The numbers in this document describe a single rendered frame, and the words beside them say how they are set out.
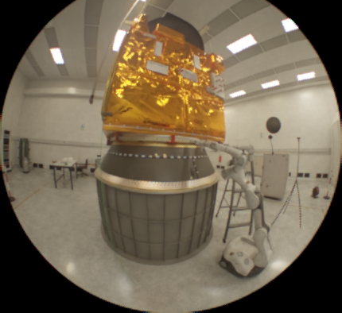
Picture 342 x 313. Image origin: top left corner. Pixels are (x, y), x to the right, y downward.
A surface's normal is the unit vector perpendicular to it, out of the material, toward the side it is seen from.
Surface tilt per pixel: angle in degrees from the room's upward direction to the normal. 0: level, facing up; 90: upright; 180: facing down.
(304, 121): 90
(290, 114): 90
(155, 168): 62
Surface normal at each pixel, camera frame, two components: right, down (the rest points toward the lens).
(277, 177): -0.86, -0.06
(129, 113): 0.46, 0.01
